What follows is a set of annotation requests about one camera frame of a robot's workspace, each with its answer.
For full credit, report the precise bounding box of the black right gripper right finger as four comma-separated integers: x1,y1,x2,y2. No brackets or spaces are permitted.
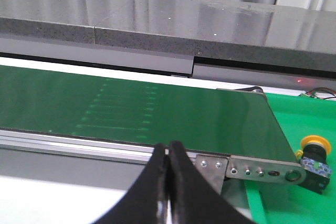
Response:
167,141,253,223

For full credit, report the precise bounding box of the red black wire bundle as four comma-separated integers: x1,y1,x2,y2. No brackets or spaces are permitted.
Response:
301,87,336,100

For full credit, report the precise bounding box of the green conveyor belt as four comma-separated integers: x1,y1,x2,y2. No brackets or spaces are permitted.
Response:
1,66,295,162

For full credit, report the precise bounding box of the green plastic bin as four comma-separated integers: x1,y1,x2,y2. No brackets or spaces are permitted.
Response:
245,93,335,223

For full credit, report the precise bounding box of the aluminium conveyor frame rail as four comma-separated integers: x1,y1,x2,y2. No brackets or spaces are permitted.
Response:
1,129,307,191

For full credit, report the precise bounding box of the grey stone counter slab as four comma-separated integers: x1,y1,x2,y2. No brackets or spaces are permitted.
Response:
0,0,336,88

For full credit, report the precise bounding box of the yellow mushroom push button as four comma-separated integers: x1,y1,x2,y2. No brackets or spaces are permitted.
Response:
295,135,332,195

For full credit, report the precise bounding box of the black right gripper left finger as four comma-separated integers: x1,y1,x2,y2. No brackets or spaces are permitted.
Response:
95,144,169,223

